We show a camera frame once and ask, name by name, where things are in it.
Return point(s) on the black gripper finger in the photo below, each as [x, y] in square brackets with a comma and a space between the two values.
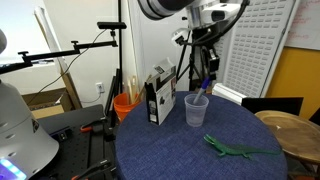
[204, 63]
[214, 65]

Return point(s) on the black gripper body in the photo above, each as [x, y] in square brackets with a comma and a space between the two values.
[205, 38]

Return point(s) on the blue marker pen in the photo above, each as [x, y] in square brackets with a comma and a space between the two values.
[204, 86]

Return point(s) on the clear plastic cup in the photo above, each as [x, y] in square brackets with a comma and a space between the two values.
[196, 113]

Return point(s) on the black tripod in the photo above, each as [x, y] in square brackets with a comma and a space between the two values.
[191, 66]

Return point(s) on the white flat box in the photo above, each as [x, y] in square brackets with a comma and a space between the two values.
[228, 93]

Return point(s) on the white louvred panel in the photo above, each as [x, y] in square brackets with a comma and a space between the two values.
[256, 46]

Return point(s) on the white and black Velcro box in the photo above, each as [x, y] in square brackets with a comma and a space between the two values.
[160, 100]

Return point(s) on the black flat monitor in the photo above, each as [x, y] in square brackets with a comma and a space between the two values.
[273, 106]

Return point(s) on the wooden sticks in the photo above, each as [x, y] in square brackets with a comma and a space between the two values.
[133, 88]

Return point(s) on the black vertical pole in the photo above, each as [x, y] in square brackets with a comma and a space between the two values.
[119, 50]

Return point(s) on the green toy lizard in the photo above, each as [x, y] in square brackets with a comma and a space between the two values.
[236, 149]

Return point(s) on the orange bucket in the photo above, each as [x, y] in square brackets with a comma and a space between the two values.
[123, 108]

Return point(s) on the round blue-covered table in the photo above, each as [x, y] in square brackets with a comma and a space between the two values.
[173, 153]

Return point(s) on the whiteboard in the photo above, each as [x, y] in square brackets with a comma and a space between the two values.
[305, 23]

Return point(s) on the round wooden stool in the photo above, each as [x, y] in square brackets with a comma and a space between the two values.
[293, 133]

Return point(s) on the orange and black clamp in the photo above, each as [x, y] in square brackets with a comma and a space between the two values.
[91, 127]
[95, 166]

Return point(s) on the black breadboard robot table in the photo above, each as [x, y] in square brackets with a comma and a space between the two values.
[76, 146]

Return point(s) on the white leaning board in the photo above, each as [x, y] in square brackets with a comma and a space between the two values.
[46, 36]

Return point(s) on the small black control device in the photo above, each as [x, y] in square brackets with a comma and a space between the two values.
[61, 135]

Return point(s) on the brown cardboard box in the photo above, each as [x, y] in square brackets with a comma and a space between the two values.
[46, 103]

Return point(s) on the black stereo camera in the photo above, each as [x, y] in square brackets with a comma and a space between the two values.
[111, 25]

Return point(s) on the white wall outlet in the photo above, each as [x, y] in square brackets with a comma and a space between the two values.
[100, 87]

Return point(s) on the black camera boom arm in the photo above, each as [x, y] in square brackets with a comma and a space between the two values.
[50, 55]

